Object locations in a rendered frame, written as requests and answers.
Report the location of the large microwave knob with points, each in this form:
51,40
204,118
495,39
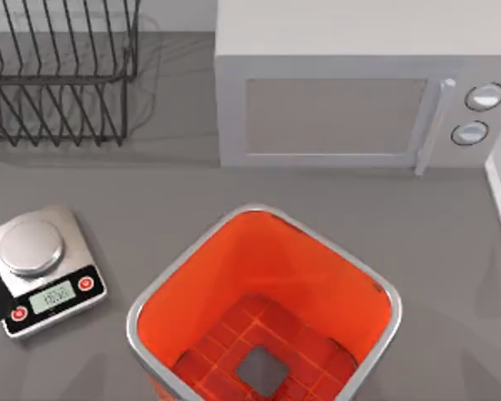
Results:
485,96

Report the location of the small microwave knob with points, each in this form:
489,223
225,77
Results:
469,133

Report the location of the pale microwave oven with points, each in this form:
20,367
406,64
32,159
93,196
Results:
317,37

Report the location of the microwave oven door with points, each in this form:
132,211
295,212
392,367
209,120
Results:
334,117

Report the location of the orange bin with grey rim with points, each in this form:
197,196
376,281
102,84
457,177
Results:
217,284

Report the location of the silver kitchen scale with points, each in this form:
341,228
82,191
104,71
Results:
46,267

